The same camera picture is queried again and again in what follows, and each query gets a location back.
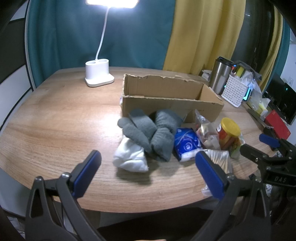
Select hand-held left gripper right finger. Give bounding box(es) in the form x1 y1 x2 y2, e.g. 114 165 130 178
190 151 272 241

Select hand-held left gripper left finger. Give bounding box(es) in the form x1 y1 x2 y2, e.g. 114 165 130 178
25 150 109 241

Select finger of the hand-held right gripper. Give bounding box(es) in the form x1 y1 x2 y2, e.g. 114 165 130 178
239 144 279 168
259 133 296 160

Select yellow snack packet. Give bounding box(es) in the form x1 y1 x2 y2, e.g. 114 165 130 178
229 137 245 160

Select cotton swab pack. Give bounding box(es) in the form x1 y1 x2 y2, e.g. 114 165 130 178
200 149 233 200

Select yellow lid jar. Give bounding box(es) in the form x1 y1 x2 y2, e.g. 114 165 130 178
216 117 241 151

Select clear snack bag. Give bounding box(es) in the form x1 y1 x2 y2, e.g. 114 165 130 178
194 109 221 151

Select blue tissue packet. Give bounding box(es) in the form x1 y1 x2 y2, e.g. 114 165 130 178
173 127 204 162

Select white socks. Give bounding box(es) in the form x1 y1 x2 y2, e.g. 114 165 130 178
112 137 149 172

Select cardboard box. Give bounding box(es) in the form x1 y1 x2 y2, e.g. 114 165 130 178
120 74 225 123

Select red box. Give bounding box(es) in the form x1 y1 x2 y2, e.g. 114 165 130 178
264 111 291 141

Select black monitor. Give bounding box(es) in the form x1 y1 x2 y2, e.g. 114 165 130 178
262 74 296 126

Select white perforated basket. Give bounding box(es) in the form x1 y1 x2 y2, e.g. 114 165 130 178
221 75 249 108

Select clear plastic bag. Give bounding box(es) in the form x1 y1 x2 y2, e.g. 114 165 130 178
240 70 263 93

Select steel tumbler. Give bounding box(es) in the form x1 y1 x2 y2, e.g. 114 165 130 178
209 56 234 95

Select stack of papers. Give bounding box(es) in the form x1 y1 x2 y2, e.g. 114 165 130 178
200 69 212 81

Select narrow yellow curtain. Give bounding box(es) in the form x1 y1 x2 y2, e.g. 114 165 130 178
259 5 284 86

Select narrow teal curtain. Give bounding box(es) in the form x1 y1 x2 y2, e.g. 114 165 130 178
279 21 291 78

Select white desk lamp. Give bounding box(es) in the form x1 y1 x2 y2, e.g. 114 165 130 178
84 0 139 88

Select wide yellow curtain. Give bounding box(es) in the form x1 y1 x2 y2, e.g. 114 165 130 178
163 0 247 76

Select wide teal curtain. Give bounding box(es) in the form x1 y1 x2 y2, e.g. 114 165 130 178
25 0 176 88

